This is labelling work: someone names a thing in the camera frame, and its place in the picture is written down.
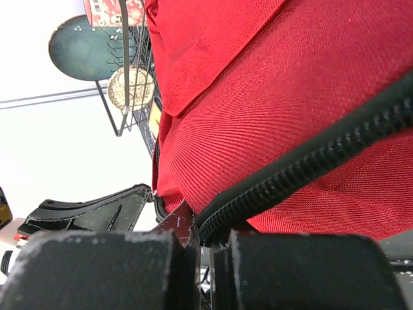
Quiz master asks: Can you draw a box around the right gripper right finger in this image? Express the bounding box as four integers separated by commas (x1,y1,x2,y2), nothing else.
211,231,408,309

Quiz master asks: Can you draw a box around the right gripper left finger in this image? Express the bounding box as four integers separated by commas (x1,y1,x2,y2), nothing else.
1,204,199,309

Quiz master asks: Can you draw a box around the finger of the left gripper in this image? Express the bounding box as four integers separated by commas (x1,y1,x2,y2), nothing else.
24,184,152,232

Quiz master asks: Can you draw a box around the red student backpack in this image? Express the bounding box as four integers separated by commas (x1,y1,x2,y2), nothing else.
145,1,412,240

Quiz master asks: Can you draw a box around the beige patterned plate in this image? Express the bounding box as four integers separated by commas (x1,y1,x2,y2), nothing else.
107,66,155,111

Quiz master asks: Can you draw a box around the teal round plate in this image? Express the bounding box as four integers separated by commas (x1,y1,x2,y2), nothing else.
48,15,124,81

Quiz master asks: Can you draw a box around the pink patterned mug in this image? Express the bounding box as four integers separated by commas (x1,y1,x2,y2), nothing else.
83,0,147,27

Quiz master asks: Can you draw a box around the dark wire dish rack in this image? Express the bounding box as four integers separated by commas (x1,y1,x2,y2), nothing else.
96,1,161,154

